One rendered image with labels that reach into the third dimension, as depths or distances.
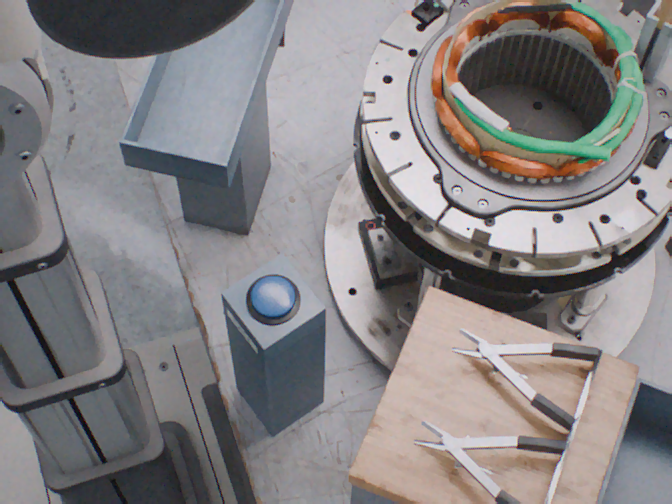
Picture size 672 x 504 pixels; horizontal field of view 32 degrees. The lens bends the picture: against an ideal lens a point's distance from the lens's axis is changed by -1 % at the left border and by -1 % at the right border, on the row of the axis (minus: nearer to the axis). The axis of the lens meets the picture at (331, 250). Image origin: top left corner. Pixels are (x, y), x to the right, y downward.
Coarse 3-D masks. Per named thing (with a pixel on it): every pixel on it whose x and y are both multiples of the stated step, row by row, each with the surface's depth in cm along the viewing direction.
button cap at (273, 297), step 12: (276, 276) 109; (264, 288) 109; (276, 288) 109; (288, 288) 109; (252, 300) 108; (264, 300) 108; (276, 300) 108; (288, 300) 108; (264, 312) 108; (276, 312) 108; (288, 312) 108
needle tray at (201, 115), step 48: (288, 0) 123; (192, 48) 123; (240, 48) 123; (144, 96) 117; (192, 96) 120; (240, 96) 120; (144, 144) 113; (192, 144) 118; (240, 144) 116; (192, 192) 135; (240, 192) 132
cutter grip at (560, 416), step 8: (536, 392) 99; (536, 400) 99; (544, 400) 99; (536, 408) 100; (544, 408) 99; (552, 408) 98; (560, 408) 98; (552, 416) 99; (560, 416) 98; (568, 416) 98; (560, 424) 99; (568, 424) 98
